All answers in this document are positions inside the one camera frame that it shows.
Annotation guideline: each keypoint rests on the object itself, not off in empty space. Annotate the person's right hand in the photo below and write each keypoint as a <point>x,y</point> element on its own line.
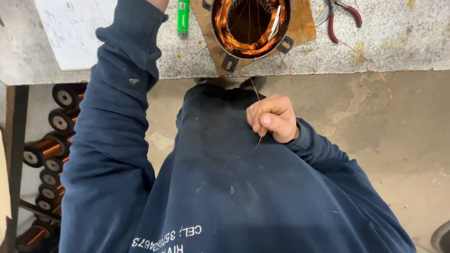
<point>277,117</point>

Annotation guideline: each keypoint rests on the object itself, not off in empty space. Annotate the dark round object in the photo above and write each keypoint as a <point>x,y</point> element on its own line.
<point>442,239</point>

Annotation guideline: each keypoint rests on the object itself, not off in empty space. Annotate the motor stator with copper windings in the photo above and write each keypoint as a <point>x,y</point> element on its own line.
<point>246,49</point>

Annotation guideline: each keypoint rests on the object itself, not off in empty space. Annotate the white paper sheet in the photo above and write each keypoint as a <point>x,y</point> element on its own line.
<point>70,31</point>

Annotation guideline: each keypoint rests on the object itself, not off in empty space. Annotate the beige board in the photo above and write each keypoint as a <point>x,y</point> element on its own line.
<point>3,189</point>

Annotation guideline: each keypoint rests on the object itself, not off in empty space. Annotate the brown cardboard piece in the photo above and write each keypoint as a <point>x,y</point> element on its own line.
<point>303,24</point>

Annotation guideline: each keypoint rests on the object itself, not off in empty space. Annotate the black metal table frame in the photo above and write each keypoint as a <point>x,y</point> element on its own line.
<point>16,147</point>

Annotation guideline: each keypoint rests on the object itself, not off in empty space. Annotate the navy blue sweatshirt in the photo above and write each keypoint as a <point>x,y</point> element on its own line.
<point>228,196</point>

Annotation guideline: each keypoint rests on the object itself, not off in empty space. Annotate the green lighter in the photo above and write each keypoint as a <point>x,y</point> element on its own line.
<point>182,15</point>

